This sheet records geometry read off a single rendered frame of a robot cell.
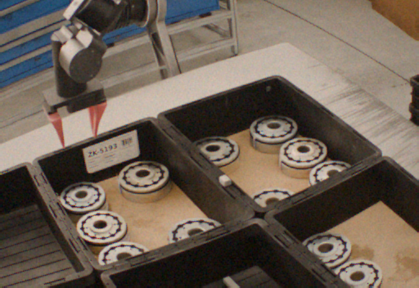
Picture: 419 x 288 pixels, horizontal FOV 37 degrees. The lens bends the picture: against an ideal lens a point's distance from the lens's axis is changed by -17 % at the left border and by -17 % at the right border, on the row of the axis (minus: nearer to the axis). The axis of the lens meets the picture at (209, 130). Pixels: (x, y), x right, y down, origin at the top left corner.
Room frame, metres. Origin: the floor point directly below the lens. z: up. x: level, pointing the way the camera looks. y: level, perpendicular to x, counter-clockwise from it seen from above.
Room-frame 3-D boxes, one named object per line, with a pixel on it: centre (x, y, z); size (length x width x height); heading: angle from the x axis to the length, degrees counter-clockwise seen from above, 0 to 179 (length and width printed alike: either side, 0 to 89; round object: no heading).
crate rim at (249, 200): (1.17, -0.11, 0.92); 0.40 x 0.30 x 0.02; 26
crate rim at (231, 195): (1.04, 0.15, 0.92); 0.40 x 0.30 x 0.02; 26
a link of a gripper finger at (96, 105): (1.01, 0.20, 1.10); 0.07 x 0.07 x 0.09; 25
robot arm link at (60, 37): (1.00, 0.21, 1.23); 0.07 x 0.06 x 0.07; 27
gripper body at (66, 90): (1.00, 0.22, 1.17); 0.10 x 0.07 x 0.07; 115
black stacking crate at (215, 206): (1.04, 0.15, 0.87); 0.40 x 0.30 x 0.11; 26
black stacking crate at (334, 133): (1.17, -0.11, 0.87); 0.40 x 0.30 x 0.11; 26
